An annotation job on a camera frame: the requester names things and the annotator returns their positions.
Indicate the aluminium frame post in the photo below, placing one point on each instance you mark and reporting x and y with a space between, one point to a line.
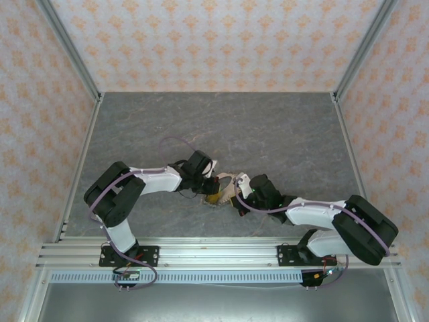
362 50
69 50

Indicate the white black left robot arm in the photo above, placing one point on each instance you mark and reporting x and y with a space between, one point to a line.
154 179

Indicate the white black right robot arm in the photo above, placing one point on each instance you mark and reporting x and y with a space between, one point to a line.
311 214

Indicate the aluminium table edge rail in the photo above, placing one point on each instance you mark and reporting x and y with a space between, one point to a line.
83 157
352 157

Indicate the grey metal shelf panel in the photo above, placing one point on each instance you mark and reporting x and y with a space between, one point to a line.
218 305

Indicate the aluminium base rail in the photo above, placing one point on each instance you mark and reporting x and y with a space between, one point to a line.
218 251

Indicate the small controller board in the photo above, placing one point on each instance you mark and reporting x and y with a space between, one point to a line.
318 275
129 275

